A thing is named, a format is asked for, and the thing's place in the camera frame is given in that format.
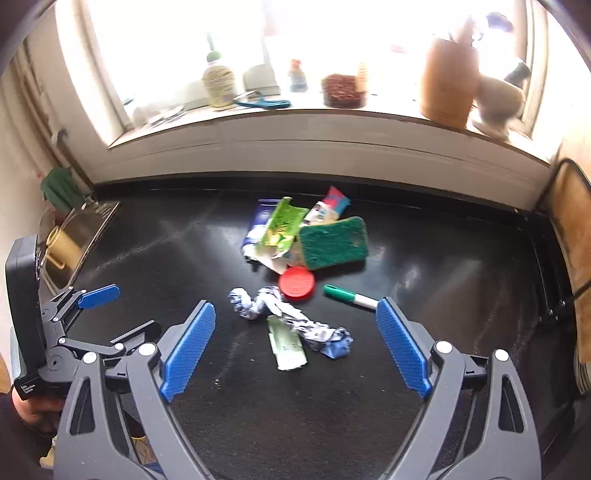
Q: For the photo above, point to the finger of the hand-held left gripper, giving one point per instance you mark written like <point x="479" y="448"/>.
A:
<point x="98" y="295"/>
<point x="136" y="334"/>

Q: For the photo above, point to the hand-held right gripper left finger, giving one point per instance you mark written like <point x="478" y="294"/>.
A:
<point x="189" y="350"/>

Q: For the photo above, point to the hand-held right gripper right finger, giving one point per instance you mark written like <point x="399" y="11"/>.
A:
<point x="401" y="346"/>

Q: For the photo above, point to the green plastic clip piece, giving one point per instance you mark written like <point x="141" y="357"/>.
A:
<point x="281" y="224"/>

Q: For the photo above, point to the pink and blue wrapper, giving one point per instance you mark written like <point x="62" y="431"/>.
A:
<point x="336" y="199"/>

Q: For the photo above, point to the person's left hand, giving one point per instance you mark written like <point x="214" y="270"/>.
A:
<point x="32" y="413"/>

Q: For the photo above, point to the yellow cup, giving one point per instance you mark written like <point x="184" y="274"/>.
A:
<point x="64" y="249"/>

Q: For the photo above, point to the steel sink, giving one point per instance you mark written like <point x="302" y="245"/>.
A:
<point x="92" y="226"/>

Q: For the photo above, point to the green capped marker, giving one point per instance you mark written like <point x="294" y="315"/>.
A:
<point x="351" y="297"/>

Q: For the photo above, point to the crumpled silver foil wrapper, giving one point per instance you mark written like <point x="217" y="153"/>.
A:
<point x="258" y="302"/>

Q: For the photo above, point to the pale green wrapper piece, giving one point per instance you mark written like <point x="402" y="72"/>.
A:
<point x="288" y="350"/>

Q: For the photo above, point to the green cloth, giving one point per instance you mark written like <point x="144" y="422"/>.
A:
<point x="60" y="187"/>

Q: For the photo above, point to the crumpled white wrapper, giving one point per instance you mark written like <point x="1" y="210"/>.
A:
<point x="272" y="261"/>

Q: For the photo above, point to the red plastic lid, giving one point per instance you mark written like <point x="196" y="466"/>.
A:
<point x="296" y="282"/>

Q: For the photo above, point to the green scouring sponge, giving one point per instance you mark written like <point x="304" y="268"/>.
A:
<point x="332" y="242"/>

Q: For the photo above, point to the blue and white wrapper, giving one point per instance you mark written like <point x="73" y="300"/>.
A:
<point x="255" y="228"/>

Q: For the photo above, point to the wooden cutting board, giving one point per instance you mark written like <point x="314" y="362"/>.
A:
<point x="575" y="230"/>

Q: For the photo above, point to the bottle with green cap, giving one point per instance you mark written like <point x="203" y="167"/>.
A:
<point x="219" y="83"/>

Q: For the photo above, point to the white ceramic pot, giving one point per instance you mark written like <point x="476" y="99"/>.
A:
<point x="498" y="104"/>

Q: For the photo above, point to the brown ceramic vase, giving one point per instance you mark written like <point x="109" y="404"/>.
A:
<point x="448" y="83"/>

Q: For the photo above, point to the small colourful bottle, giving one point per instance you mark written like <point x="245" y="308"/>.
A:
<point x="298" y="78"/>

